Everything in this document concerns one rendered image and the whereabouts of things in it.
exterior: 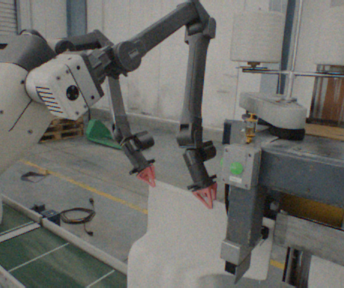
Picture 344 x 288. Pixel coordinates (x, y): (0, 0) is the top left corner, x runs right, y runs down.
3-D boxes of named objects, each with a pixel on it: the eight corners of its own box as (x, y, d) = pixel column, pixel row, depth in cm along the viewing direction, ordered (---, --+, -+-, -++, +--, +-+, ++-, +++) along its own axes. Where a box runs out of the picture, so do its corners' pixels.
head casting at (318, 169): (222, 238, 84) (234, 130, 77) (258, 208, 103) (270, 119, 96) (346, 287, 67) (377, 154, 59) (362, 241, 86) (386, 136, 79)
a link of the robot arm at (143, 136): (112, 135, 129) (118, 126, 122) (135, 125, 135) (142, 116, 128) (127, 160, 127) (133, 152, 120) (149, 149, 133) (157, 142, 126)
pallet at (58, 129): (7, 130, 610) (6, 122, 606) (61, 122, 704) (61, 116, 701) (29, 137, 562) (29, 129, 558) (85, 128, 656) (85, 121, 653)
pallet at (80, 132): (7, 137, 614) (6, 129, 611) (62, 129, 705) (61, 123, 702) (28, 145, 565) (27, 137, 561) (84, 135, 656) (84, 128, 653)
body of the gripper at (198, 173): (218, 178, 108) (210, 158, 108) (203, 187, 100) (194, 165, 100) (203, 183, 112) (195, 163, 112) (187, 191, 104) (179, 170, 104)
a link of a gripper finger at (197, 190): (225, 202, 106) (215, 175, 107) (216, 208, 101) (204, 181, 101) (210, 206, 110) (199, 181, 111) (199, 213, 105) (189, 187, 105)
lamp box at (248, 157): (220, 181, 76) (224, 145, 74) (228, 177, 80) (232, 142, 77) (249, 190, 72) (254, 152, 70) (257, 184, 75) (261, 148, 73)
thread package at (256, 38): (219, 63, 104) (224, 7, 100) (241, 64, 117) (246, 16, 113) (268, 65, 95) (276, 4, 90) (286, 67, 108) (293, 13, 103)
